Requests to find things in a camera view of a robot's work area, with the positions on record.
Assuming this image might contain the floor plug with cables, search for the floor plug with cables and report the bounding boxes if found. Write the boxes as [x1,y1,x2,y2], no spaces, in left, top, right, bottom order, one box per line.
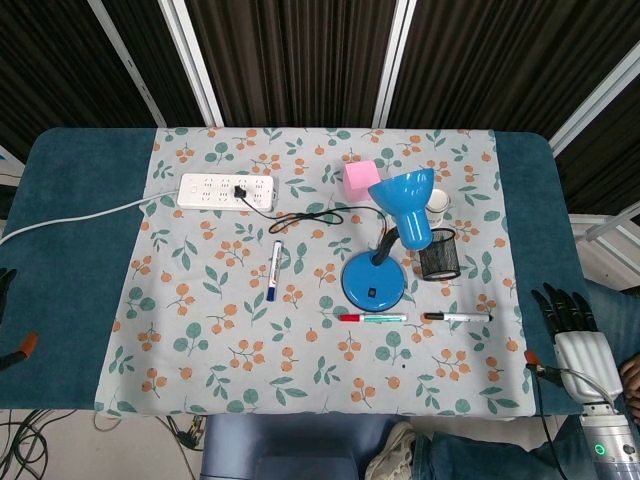
[94,413,207,452]

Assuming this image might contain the thin aluminium frame post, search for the thin aluminium frame post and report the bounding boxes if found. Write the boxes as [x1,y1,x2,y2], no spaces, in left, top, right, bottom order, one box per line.
[86,0,169,129]

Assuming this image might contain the black mesh pen holder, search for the black mesh pen holder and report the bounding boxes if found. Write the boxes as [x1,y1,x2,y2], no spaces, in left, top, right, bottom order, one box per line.
[417,228,461,282]

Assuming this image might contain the white power strip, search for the white power strip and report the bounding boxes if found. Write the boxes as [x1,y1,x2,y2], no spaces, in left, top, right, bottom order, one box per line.
[176,172,280,212]

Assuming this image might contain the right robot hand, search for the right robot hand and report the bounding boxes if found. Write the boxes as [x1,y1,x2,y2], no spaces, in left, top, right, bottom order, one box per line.
[524,283,625,404]

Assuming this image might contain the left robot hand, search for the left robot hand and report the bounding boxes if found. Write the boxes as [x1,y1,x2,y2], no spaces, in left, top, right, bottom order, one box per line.
[0,268,39,372]

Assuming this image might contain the person's brown hand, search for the person's brown hand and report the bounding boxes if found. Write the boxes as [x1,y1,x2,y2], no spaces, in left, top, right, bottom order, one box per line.
[618,352,640,417]

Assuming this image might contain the teal table cover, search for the teal table cover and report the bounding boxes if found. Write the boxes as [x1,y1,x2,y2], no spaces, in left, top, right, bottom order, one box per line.
[0,127,584,417]

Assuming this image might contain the low aluminium frame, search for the low aluminium frame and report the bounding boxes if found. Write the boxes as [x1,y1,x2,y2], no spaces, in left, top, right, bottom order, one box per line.
[568,203,640,292]

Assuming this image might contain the pink cube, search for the pink cube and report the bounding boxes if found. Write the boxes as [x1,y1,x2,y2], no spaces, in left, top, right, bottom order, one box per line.
[342,160,384,204]

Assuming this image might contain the black floor cables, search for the black floor cables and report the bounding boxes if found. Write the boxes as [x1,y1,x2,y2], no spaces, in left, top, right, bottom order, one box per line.
[0,408,77,480]

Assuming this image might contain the blue white marker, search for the blue white marker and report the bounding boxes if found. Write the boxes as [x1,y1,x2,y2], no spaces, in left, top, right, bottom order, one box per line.
[265,240,285,303]

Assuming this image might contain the wide aluminium frame post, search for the wide aluminium frame post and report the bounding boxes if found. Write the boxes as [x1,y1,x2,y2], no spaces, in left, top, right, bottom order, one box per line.
[157,0,225,127]
[546,38,640,157]
[371,0,419,127]

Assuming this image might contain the blue desk lamp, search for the blue desk lamp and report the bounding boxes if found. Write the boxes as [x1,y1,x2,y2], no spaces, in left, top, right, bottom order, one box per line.
[341,168,436,310]

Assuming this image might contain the black power cord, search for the black power cord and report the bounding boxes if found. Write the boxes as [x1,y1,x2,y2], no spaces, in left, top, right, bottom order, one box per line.
[239,193,389,236]

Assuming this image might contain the black white marker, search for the black white marker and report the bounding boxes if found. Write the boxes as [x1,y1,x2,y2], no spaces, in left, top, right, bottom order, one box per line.
[423,311,495,323]

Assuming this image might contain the red green marker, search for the red green marker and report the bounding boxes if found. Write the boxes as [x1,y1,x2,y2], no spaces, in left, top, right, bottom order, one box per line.
[339,312,408,324]

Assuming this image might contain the floral patterned cloth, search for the floral patterned cloth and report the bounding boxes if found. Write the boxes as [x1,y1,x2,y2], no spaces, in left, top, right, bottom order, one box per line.
[93,127,537,418]

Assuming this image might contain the white power cable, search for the white power cable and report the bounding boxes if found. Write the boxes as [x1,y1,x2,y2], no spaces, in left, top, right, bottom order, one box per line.
[0,192,182,247]

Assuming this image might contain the white paper cup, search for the white paper cup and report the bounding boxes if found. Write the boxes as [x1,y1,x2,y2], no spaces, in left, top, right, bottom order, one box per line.
[424,188,452,227]

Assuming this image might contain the thin black hand cable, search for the thin black hand cable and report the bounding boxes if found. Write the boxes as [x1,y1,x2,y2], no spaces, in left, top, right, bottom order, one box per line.
[533,367,562,452]

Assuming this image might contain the beige sneaker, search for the beige sneaker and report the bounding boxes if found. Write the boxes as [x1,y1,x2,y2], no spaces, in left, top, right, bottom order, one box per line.
[363,421,419,480]

